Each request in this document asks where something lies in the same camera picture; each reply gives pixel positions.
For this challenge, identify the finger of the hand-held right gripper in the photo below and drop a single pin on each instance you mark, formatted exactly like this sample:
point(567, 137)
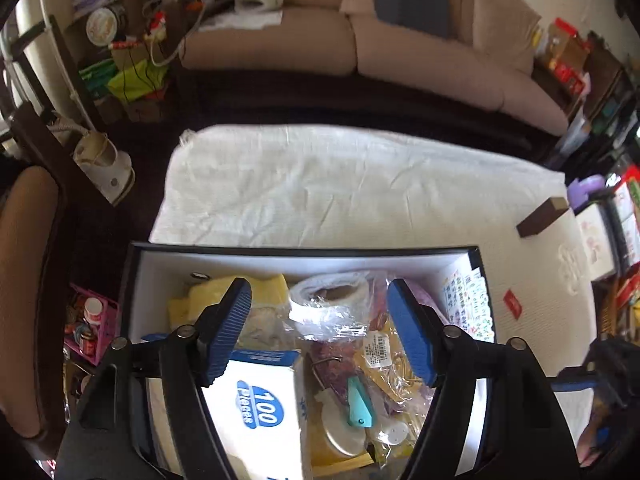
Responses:
point(575, 385)

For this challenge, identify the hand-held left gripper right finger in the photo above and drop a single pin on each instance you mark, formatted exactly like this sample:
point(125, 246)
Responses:
point(410, 330)

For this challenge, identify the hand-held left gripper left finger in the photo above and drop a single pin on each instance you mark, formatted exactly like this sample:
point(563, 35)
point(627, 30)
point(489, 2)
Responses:
point(230, 330)

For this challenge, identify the black storage box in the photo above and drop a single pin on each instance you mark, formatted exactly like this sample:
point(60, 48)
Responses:
point(165, 280)

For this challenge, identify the teal plastic clip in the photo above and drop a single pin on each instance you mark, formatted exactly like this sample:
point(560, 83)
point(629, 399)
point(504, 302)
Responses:
point(361, 402)

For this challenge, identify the red card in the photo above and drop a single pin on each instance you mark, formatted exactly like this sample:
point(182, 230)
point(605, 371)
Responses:
point(513, 303)

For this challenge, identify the brown cardboard box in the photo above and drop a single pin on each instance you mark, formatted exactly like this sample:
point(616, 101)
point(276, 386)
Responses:
point(542, 216)

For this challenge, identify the person's right hand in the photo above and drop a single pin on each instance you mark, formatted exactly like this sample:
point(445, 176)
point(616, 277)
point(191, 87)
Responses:
point(589, 447)

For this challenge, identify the yellow packet white label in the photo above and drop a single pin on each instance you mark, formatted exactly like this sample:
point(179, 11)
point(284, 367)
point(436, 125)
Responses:
point(385, 360)

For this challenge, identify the yellow cloth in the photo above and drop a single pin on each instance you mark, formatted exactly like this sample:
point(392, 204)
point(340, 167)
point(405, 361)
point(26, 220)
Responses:
point(270, 290)

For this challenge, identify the colourful sticker sheet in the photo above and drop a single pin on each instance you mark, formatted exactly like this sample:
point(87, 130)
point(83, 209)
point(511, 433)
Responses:
point(467, 300)

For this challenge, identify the white box blue label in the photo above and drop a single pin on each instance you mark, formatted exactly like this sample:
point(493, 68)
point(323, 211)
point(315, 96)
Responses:
point(260, 410)

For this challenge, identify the tape roll in plastic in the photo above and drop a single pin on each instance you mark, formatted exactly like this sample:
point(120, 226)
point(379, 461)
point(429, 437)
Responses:
point(330, 300)

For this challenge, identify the round metal tin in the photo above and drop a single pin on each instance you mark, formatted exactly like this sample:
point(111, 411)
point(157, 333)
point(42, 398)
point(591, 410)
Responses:
point(340, 427)

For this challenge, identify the pink plastic basket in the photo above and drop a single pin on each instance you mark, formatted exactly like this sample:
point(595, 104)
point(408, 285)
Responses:
point(107, 320)

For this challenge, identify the white tissue box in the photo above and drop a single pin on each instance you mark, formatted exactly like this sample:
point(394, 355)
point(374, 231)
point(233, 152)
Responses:
point(595, 245)

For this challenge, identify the white striped tablecloth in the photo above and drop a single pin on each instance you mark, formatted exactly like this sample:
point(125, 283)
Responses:
point(325, 190)

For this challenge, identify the wooden chair brown seat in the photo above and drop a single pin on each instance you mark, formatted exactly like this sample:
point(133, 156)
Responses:
point(27, 285)

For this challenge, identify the lime green bag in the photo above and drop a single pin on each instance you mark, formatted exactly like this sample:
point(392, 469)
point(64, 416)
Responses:
point(137, 80)

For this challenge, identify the dark wooden side shelf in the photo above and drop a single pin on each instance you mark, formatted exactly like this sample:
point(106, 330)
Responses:
point(605, 100)

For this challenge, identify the dark wooden stool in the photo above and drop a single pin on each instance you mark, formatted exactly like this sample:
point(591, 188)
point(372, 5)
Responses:
point(35, 120)

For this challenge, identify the beige sofa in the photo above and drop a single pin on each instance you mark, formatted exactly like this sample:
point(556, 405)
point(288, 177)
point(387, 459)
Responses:
point(280, 45)

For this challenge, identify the white cloth on sofa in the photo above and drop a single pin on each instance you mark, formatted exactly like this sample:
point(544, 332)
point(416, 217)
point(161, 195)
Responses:
point(240, 20)

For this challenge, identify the red snack bags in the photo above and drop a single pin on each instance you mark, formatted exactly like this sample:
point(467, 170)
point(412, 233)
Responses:
point(567, 55)

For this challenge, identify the dark blue pillow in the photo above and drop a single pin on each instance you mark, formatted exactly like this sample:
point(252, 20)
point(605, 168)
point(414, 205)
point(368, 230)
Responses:
point(412, 7)

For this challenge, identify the round table clock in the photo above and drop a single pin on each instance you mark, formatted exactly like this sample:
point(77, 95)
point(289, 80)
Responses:
point(104, 26)

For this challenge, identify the white device on sofa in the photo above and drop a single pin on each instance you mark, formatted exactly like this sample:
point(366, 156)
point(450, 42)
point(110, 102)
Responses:
point(260, 0)

